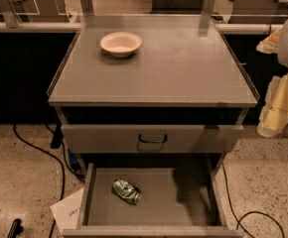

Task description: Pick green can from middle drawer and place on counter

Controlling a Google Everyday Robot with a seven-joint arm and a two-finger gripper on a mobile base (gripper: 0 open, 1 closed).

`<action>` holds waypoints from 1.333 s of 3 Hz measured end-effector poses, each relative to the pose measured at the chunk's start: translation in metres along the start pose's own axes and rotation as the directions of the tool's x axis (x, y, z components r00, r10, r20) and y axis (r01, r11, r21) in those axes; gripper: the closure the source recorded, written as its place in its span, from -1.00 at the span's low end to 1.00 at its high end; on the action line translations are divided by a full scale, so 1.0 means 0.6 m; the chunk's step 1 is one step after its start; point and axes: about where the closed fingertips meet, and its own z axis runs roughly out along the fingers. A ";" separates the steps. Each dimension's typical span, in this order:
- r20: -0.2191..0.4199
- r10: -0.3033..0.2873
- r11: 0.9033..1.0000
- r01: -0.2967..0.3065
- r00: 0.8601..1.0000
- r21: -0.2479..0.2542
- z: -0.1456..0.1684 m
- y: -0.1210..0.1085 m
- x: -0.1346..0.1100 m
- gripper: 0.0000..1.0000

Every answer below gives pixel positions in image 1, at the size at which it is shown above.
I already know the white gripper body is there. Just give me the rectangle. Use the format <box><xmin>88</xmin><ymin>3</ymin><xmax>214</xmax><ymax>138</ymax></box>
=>
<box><xmin>256</xmin><ymin>29</ymin><xmax>281</xmax><ymax>54</ymax></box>

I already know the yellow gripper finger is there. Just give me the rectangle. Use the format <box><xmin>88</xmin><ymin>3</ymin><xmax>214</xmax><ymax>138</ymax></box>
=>
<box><xmin>265</xmin><ymin>73</ymin><xmax>288</xmax><ymax>131</ymax></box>
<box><xmin>256</xmin><ymin>76</ymin><xmax>281</xmax><ymax>138</ymax></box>

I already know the crushed green can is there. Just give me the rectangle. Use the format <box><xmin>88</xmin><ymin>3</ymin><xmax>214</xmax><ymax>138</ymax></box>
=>
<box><xmin>111</xmin><ymin>178</ymin><xmax>142</xmax><ymax>205</ymax></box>

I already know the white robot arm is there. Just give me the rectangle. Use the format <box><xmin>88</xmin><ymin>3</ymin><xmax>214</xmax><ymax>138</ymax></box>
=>
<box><xmin>256</xmin><ymin>19</ymin><xmax>288</xmax><ymax>138</ymax></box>

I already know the grey drawer cabinet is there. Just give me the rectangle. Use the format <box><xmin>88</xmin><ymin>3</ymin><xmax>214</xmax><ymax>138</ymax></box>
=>
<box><xmin>46</xmin><ymin>14</ymin><xmax>261</xmax><ymax>238</ymax></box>

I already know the open grey middle drawer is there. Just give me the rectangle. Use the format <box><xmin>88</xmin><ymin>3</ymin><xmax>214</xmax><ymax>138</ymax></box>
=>
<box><xmin>63</xmin><ymin>160</ymin><xmax>243</xmax><ymax>238</ymax></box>

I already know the grey upper drawer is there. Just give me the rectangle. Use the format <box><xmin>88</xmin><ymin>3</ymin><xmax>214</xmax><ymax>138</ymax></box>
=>
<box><xmin>62</xmin><ymin>125</ymin><xmax>243</xmax><ymax>154</ymax></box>

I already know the white paper bowl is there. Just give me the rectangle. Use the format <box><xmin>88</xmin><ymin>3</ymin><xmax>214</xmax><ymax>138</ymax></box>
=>
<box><xmin>100</xmin><ymin>32</ymin><xmax>142</xmax><ymax>58</ymax></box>

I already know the white paper sheet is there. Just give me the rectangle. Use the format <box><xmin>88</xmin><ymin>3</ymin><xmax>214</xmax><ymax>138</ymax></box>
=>
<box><xmin>50</xmin><ymin>188</ymin><xmax>83</xmax><ymax>233</ymax></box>

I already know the black object on floor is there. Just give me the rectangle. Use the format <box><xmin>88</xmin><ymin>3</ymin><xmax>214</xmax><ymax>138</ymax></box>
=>
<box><xmin>7</xmin><ymin>218</ymin><xmax>23</xmax><ymax>238</ymax></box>

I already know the black cable right floor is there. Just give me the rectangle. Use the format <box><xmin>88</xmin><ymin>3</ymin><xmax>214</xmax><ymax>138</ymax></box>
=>
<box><xmin>221</xmin><ymin>165</ymin><xmax>286</xmax><ymax>238</ymax></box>

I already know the black cable floor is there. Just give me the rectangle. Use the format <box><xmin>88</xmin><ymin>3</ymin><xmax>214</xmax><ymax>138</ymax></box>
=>
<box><xmin>12</xmin><ymin>123</ymin><xmax>86</xmax><ymax>238</ymax></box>
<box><xmin>221</xmin><ymin>165</ymin><xmax>286</xmax><ymax>238</ymax></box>

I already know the black drawer handle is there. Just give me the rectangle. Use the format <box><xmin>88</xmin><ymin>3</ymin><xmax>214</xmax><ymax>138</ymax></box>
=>
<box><xmin>138</xmin><ymin>134</ymin><xmax>168</xmax><ymax>144</ymax></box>

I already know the black cable left floor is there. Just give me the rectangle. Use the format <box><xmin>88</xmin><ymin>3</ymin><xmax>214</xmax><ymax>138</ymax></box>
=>
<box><xmin>12</xmin><ymin>123</ymin><xmax>86</xmax><ymax>238</ymax></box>

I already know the white horizontal rail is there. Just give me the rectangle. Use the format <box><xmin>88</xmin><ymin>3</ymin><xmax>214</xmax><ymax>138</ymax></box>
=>
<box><xmin>0</xmin><ymin>22</ymin><xmax>282</xmax><ymax>35</ymax></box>

